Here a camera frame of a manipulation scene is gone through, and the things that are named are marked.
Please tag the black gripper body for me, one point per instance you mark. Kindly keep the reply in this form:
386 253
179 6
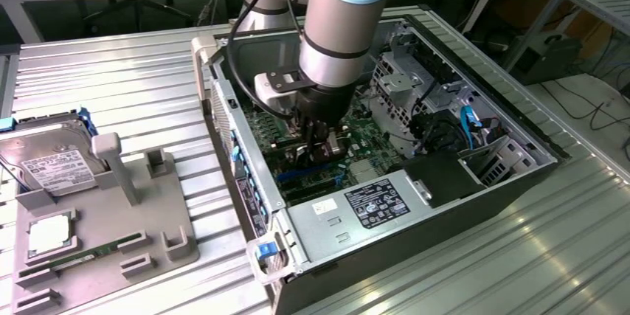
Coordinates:
325 104

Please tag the black graphics card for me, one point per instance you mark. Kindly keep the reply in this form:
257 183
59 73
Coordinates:
322 154

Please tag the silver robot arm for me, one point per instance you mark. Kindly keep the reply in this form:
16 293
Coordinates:
339 16

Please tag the green motherboard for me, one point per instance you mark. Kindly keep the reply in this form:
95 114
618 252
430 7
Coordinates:
369 138

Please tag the blue expansion slot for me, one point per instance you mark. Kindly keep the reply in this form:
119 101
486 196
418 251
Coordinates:
295 175

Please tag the black expansion slot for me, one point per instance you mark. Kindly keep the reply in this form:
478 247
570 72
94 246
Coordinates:
315 189

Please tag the silver drive cage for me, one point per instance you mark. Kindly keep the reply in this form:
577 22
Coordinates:
398 82

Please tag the black air shroud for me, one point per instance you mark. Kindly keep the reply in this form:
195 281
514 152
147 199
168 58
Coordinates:
438 178

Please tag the silver power supply unit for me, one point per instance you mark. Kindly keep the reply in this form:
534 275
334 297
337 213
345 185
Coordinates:
334 230

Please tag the blue case latch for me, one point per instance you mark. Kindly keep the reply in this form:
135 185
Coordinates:
263 250

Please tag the silver disk bay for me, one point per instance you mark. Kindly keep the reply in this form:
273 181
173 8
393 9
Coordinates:
497 167

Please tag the black open PC case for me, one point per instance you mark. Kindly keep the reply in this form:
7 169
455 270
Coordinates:
394 274

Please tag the black office chair base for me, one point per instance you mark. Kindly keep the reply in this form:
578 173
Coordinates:
147 7

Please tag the black box device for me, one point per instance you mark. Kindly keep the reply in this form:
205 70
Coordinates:
552 60

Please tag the grey parts rack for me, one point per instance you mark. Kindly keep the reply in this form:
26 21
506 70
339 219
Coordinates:
98 226

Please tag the loose green RAM stick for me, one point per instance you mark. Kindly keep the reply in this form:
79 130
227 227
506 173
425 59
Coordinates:
83 257

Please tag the silver CPU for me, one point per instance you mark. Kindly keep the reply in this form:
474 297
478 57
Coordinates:
50 235

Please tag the metal slat shelf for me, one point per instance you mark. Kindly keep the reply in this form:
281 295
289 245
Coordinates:
601 1

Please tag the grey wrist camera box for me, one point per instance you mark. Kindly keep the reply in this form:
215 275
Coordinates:
271 99

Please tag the hard disk with blue bracket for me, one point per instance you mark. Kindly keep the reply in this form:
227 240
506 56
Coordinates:
44 160

